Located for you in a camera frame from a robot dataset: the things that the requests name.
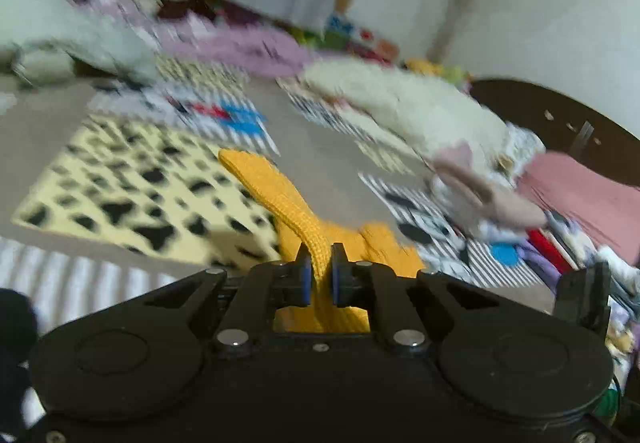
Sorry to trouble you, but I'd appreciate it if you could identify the yellow knitted sweater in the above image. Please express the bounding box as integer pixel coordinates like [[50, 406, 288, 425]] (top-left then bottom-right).
[[218, 148, 424, 333]]

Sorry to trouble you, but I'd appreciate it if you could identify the purple folded garment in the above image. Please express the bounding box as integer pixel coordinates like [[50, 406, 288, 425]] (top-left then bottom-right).
[[515, 241, 561, 293]]

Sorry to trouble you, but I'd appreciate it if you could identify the red folded garment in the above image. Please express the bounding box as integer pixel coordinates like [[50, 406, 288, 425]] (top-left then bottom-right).
[[527, 229, 575, 274]]

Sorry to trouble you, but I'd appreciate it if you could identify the pink pillow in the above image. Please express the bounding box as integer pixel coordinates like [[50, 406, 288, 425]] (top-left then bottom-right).
[[516, 152, 640, 264]]

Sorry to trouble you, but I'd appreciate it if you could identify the beige pink folded garment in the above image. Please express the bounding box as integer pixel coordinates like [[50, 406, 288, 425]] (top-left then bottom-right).
[[431, 154, 548, 231]]

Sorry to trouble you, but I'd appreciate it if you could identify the floral white pillow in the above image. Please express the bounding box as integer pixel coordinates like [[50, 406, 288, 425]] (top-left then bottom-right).
[[495, 122, 547, 186]]

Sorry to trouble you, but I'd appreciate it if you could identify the dark wooden headboard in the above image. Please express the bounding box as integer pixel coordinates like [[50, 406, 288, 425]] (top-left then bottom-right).
[[470, 78, 639, 186]]

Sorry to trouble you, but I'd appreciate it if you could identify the cream quilted duvet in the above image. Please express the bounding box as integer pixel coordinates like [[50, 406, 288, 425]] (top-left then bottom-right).
[[299, 58, 508, 171]]

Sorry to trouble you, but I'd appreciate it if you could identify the Mickey Mouse patterned bed sheet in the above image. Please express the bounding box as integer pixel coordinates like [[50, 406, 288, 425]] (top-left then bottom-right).
[[0, 54, 566, 429]]

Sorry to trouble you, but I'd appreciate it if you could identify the yellow green plush toy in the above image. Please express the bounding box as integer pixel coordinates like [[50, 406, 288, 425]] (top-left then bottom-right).
[[405, 58, 472, 85]]

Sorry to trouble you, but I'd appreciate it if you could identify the purple crumpled blanket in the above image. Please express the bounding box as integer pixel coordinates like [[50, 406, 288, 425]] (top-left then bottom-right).
[[78, 0, 318, 79]]

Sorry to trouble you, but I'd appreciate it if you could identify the colourful foam play mat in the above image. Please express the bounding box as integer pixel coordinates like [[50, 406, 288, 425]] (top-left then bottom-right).
[[290, 13, 399, 64]]

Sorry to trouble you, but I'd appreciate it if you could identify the grey puffy jacket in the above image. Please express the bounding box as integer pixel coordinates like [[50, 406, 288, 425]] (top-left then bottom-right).
[[1, 0, 158, 85]]

